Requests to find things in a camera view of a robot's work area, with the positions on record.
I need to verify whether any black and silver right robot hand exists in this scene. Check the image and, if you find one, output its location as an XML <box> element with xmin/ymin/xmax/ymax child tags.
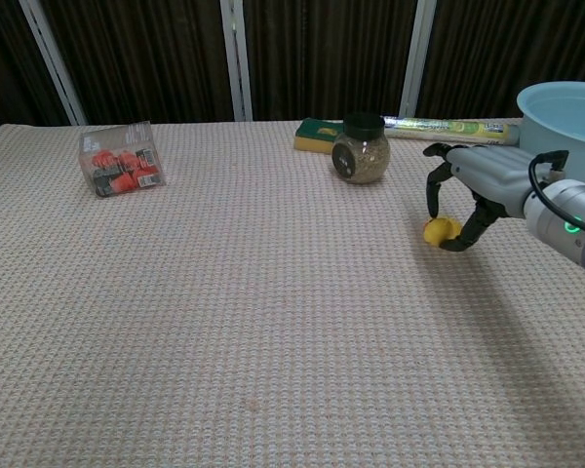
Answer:
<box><xmin>422</xmin><ymin>142</ymin><xmax>542</xmax><ymax>254</ymax></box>

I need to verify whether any small orange-yellow ball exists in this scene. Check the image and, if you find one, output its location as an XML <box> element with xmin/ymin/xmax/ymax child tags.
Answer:
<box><xmin>422</xmin><ymin>215</ymin><xmax>462</xmax><ymax>245</ymax></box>

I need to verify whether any cling film roll box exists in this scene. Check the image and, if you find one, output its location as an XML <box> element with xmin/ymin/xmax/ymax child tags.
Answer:
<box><xmin>380</xmin><ymin>115</ymin><xmax>522</xmax><ymax>146</ymax></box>

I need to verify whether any light blue plastic basin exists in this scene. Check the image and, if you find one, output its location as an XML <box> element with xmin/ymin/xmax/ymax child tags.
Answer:
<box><xmin>516</xmin><ymin>81</ymin><xmax>585</xmax><ymax>189</ymax></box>

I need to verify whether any dark pleated curtain panel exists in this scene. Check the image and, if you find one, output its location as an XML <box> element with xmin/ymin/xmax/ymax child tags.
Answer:
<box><xmin>418</xmin><ymin>0</ymin><xmax>585</xmax><ymax>121</ymax></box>
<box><xmin>43</xmin><ymin>0</ymin><xmax>235</xmax><ymax>126</ymax></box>
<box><xmin>0</xmin><ymin>0</ymin><xmax>72</xmax><ymax>136</ymax></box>
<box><xmin>243</xmin><ymin>0</ymin><xmax>418</xmax><ymax>123</ymax></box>

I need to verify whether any glass jar with black lid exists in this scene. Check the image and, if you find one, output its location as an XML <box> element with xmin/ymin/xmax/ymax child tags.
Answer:
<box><xmin>331</xmin><ymin>112</ymin><xmax>391</xmax><ymax>185</ymax></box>

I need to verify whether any green and yellow sponge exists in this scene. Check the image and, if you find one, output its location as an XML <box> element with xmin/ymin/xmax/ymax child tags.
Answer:
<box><xmin>293</xmin><ymin>118</ymin><xmax>347</xmax><ymax>154</ymax></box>

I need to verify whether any beige woven tablecloth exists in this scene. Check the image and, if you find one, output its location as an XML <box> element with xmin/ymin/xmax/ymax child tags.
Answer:
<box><xmin>0</xmin><ymin>118</ymin><xmax>585</xmax><ymax>468</ymax></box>

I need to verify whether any clear box with red items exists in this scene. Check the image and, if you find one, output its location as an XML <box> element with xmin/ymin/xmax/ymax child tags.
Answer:
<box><xmin>79</xmin><ymin>120</ymin><xmax>167</xmax><ymax>198</ymax></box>

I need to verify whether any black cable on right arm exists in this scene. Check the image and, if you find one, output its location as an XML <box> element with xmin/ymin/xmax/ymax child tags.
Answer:
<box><xmin>527</xmin><ymin>149</ymin><xmax>585</xmax><ymax>240</ymax></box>

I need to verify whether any white metal frame post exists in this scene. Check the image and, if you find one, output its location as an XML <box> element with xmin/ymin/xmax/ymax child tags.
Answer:
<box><xmin>399</xmin><ymin>0</ymin><xmax>438</xmax><ymax>118</ymax></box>
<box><xmin>19</xmin><ymin>0</ymin><xmax>88</xmax><ymax>127</ymax></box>
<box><xmin>218</xmin><ymin>0</ymin><xmax>254</xmax><ymax>123</ymax></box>

